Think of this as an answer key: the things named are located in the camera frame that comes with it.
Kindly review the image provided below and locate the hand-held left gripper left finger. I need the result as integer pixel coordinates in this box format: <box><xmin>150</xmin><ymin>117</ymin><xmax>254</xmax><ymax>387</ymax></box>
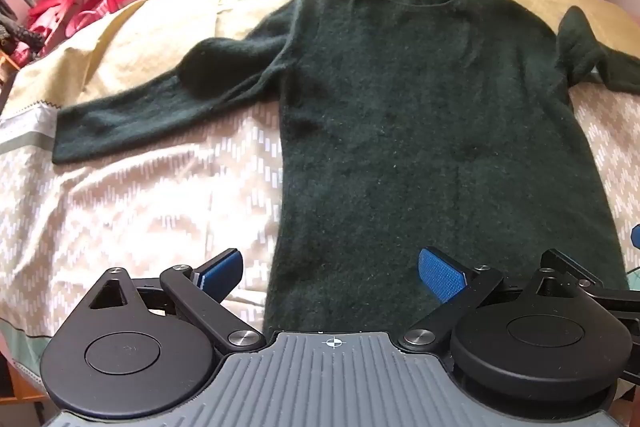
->
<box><xmin>88</xmin><ymin>248</ymin><xmax>266</xmax><ymax>354</ymax></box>

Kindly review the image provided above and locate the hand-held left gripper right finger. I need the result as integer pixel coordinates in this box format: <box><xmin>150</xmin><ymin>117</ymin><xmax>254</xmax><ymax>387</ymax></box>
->
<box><xmin>400</xmin><ymin>248</ymin><xmax>571</xmax><ymax>352</ymax></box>

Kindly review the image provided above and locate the dark green knit sweater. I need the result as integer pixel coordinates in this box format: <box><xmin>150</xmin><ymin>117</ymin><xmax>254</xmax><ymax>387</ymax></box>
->
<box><xmin>52</xmin><ymin>0</ymin><xmax>640</xmax><ymax>338</ymax></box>

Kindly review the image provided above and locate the beige and yellow patterned bedspread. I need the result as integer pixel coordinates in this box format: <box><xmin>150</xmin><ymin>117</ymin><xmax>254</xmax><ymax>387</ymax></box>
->
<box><xmin>0</xmin><ymin>0</ymin><xmax>640</xmax><ymax>390</ymax></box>

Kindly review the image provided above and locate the pink woven basket bag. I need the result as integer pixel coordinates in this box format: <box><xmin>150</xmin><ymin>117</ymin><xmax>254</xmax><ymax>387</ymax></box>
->
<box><xmin>64</xmin><ymin>0</ymin><xmax>110</xmax><ymax>38</ymax></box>

